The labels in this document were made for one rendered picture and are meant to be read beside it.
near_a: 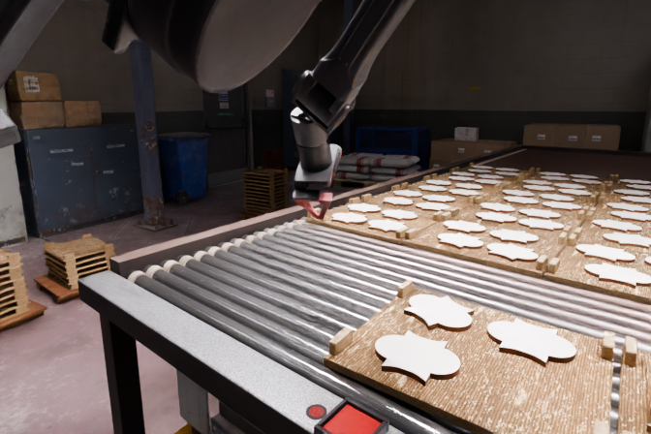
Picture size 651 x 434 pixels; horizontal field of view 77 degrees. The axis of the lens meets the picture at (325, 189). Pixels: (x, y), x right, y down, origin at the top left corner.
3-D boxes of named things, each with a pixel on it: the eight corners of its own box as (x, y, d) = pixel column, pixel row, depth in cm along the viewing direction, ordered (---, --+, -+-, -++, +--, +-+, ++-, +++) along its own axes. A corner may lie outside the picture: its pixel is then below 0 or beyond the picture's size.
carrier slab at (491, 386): (604, 492, 48) (605, 480, 48) (323, 365, 72) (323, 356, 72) (613, 351, 76) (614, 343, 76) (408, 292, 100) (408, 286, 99)
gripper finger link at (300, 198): (341, 201, 81) (335, 164, 74) (335, 229, 76) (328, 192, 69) (307, 200, 82) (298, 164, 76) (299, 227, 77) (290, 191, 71)
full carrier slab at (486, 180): (501, 191, 214) (502, 183, 213) (428, 181, 240) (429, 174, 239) (520, 181, 241) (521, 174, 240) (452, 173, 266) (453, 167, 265)
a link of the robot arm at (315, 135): (282, 112, 66) (309, 121, 64) (307, 92, 70) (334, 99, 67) (290, 146, 71) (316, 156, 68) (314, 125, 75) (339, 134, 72)
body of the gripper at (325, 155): (339, 151, 79) (335, 119, 73) (330, 189, 71) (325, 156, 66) (306, 151, 80) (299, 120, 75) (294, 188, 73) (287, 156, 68)
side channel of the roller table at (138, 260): (122, 294, 112) (118, 262, 111) (111, 289, 116) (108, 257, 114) (521, 154, 419) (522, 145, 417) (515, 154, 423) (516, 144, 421)
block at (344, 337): (335, 357, 72) (335, 343, 71) (326, 354, 73) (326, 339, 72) (354, 342, 76) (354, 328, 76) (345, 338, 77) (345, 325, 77)
